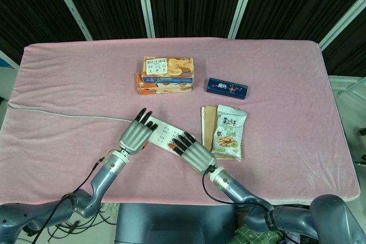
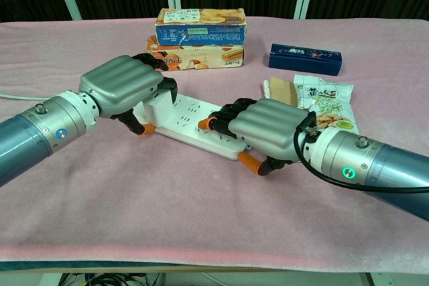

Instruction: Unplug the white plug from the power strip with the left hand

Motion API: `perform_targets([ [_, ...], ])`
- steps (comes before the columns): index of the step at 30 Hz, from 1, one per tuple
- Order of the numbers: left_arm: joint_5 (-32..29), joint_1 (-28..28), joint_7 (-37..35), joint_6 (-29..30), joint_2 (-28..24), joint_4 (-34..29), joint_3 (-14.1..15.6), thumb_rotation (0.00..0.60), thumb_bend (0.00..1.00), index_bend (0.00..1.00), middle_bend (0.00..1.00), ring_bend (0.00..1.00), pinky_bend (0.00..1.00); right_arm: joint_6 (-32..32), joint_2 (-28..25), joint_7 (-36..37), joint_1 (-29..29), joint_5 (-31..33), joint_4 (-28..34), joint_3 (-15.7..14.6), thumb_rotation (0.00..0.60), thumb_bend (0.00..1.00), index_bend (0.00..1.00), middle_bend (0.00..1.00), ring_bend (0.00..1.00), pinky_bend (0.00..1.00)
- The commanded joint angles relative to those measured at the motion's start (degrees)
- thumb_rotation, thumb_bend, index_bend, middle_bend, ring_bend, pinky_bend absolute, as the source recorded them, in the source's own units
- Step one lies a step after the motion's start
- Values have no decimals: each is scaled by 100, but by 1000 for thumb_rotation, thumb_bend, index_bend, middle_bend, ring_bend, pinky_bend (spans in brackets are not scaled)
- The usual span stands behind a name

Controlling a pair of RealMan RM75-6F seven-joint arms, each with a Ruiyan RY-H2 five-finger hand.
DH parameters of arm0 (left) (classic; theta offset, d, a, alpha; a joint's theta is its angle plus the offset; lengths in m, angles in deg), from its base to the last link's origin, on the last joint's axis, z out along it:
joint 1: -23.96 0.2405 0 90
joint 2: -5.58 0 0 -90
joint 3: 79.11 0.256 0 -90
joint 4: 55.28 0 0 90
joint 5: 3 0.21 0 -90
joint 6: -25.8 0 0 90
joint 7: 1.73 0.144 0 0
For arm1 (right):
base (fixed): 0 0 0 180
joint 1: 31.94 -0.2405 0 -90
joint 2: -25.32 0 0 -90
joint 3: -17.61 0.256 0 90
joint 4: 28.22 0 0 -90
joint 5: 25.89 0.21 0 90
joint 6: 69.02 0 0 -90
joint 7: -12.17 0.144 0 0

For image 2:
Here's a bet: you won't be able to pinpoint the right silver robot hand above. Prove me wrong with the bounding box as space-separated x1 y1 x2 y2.
197 97 318 177

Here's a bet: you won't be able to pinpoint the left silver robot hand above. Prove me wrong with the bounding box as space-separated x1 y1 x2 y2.
78 52 179 137

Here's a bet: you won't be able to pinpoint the small white plug adapter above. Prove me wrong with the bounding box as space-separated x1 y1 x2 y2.
143 93 175 129

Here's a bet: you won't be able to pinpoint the brown notebook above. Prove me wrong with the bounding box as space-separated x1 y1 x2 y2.
263 77 300 109

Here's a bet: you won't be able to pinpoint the white green snack bag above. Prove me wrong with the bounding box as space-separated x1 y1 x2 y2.
293 74 361 136

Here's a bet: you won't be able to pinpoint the dark blue long box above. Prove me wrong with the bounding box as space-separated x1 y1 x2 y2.
267 43 343 76

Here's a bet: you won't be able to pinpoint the white power strip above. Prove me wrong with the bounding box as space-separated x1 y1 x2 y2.
133 93 253 161

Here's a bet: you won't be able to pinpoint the blue orange biscuit box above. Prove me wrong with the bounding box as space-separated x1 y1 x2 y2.
154 7 248 47

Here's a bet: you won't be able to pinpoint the pink tablecloth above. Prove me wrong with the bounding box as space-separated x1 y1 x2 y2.
0 14 429 272

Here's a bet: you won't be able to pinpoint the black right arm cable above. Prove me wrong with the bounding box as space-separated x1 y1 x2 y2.
293 111 429 195

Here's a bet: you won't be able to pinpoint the grey power strip cable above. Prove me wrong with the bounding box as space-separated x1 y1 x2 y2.
0 90 44 100

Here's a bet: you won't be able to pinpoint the black floor cables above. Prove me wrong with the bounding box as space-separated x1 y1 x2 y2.
60 271 164 286

